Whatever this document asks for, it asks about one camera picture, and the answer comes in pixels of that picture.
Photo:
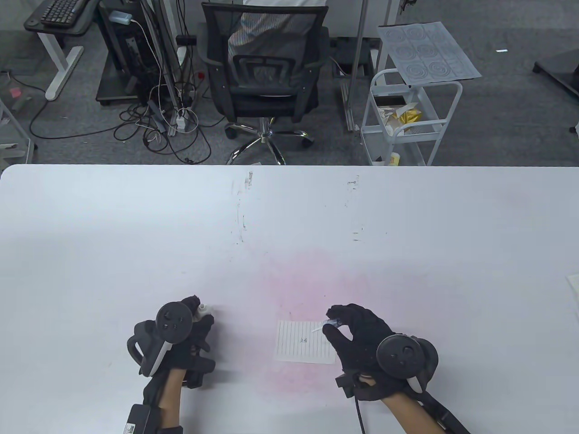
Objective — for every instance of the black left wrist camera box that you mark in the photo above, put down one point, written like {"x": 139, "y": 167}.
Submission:
{"x": 138, "y": 420}

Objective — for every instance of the clear correction fluid brush cap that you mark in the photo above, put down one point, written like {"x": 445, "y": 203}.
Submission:
{"x": 330, "y": 323}

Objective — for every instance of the black equipment platform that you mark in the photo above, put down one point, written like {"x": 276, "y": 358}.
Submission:
{"x": 558, "y": 70}

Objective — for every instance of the white paper sheet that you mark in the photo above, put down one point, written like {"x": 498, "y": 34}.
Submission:
{"x": 574, "y": 291}

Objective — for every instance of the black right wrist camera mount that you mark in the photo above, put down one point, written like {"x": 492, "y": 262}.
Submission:
{"x": 445, "y": 416}

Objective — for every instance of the person's right hand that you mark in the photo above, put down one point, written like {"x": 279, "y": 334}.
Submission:
{"x": 357, "y": 330}

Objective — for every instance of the person's left hand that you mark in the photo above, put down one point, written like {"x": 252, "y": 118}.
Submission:
{"x": 201, "y": 337}

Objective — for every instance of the person's left forearm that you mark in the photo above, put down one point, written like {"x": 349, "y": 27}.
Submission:
{"x": 169, "y": 398}

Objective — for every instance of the black right hand controller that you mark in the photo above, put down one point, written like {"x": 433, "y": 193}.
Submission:
{"x": 398, "y": 355}

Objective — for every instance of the yellow packet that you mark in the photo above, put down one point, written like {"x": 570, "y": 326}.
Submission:
{"x": 409, "y": 116}

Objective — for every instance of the black keyboard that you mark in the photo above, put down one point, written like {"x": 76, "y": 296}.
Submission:
{"x": 63, "y": 11}

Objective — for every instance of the black mesh office chair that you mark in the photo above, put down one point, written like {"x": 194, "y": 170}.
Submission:
{"x": 262, "y": 90}

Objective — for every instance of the black computer tower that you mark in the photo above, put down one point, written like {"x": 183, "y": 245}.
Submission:
{"x": 124, "y": 40}

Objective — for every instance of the aluminium stand frame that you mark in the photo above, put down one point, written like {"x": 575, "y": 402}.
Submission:
{"x": 165, "y": 68}

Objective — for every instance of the aluminium pole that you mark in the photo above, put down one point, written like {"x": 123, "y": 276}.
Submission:
{"x": 359, "y": 63}

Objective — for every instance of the lined paper with black text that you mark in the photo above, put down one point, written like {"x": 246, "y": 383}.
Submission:
{"x": 298, "y": 346}

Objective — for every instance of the person's right forearm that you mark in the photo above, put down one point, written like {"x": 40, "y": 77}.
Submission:
{"x": 407, "y": 413}

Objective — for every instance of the white power strip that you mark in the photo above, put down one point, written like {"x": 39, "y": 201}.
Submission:
{"x": 180, "y": 120}

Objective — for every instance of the black floor box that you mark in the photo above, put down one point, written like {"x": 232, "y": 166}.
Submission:
{"x": 348, "y": 52}

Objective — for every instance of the white correction fluid bottle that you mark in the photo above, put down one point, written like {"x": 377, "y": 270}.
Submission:
{"x": 203, "y": 310}

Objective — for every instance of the circle pattern printed sheet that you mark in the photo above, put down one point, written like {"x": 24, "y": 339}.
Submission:
{"x": 429, "y": 52}

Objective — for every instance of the black hand controller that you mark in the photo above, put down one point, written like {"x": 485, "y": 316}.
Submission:
{"x": 398, "y": 355}
{"x": 174, "y": 322}

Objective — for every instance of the white power adapter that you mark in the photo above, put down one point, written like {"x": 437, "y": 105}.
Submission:
{"x": 120, "y": 17}

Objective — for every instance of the metal rack frame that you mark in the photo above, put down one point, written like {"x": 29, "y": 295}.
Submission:
{"x": 18, "y": 135}

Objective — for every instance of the white crumpled wrapper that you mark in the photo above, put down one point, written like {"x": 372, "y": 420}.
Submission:
{"x": 391, "y": 117}

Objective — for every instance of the black left hand controller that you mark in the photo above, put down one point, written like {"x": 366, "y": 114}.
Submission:
{"x": 174, "y": 322}

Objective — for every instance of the black desk white legs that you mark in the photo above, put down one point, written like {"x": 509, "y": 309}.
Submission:
{"x": 59, "y": 49}

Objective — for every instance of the white rolling cart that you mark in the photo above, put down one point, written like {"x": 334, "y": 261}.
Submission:
{"x": 407, "y": 135}

